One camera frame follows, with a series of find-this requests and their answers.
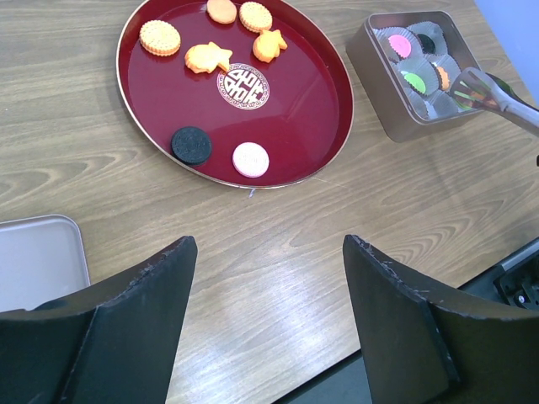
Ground gold tin lid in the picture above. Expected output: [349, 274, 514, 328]
[1, 215, 90, 312]

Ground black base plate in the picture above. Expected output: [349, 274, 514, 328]
[277, 235, 539, 404]

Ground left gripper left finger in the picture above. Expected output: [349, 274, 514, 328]
[1, 236, 198, 403]

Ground round orange cookie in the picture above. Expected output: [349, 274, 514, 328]
[206, 0, 237, 24]

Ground round orange biscuit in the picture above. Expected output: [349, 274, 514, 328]
[239, 1, 273, 33]

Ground orange fish cookie left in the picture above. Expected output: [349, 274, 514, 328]
[184, 41, 233, 73]

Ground round red tray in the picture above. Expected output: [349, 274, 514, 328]
[115, 1, 354, 189]

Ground black sandwich cookie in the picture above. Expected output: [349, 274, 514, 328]
[417, 34, 436, 54]
[171, 126, 212, 166]

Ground orange flower cookie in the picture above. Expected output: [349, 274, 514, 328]
[436, 66, 451, 91]

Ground orange fish cookie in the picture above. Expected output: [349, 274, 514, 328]
[253, 29, 288, 63]
[184, 41, 233, 73]

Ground steel serving tongs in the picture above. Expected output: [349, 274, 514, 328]
[450, 67, 538, 136]

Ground pink cookie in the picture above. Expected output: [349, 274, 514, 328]
[388, 35, 412, 59]
[232, 142, 270, 178]

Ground gold cookie tin box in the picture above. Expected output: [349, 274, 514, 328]
[346, 11, 480, 142]

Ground green macaron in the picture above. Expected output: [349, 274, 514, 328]
[403, 72, 426, 95]
[459, 68, 515, 112]

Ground orange sandwich biscuit left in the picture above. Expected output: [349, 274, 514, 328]
[139, 20, 181, 56]

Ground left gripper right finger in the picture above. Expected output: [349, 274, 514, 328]
[342, 234, 539, 404]

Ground orange star cookie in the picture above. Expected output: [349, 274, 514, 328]
[470, 91, 498, 108]

